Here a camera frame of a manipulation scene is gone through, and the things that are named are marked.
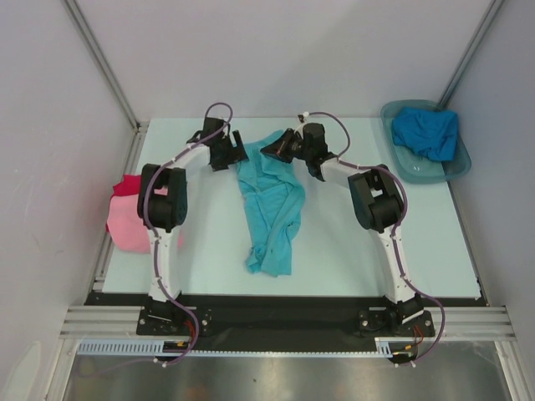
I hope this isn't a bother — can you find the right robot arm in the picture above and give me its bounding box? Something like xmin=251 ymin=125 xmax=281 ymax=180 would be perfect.
xmin=261 ymin=123 xmax=424 ymax=335

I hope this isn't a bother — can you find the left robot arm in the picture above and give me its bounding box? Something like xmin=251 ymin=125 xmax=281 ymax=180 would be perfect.
xmin=137 ymin=117 xmax=247 ymax=302

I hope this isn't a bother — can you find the translucent blue plastic bin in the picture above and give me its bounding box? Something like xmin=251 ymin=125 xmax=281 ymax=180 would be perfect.
xmin=380 ymin=99 xmax=471 ymax=184

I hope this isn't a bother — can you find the pink folded t-shirt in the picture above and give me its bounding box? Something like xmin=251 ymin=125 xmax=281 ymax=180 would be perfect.
xmin=106 ymin=195 xmax=150 ymax=254

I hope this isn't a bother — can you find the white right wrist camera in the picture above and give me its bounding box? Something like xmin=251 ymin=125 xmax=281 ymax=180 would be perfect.
xmin=294 ymin=112 xmax=309 ymax=135

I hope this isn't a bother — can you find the light blue cable duct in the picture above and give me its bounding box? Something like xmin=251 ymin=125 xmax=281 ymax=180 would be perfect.
xmin=78 ymin=339 xmax=190 ymax=357

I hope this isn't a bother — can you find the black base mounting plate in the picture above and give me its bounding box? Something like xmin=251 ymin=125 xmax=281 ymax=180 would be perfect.
xmin=84 ymin=292 xmax=436 ymax=355

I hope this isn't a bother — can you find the light blue t-shirt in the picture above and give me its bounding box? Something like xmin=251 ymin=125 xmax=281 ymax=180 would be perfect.
xmin=236 ymin=130 xmax=305 ymax=277

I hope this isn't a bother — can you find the dark blue crumpled t-shirt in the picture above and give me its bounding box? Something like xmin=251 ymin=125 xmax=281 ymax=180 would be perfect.
xmin=392 ymin=107 xmax=459 ymax=162

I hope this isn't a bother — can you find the aluminium frame rail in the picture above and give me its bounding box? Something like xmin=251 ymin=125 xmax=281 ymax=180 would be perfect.
xmin=58 ymin=304 xmax=145 ymax=340

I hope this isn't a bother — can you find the red folded t-shirt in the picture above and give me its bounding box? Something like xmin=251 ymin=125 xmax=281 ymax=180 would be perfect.
xmin=112 ymin=175 xmax=141 ymax=197

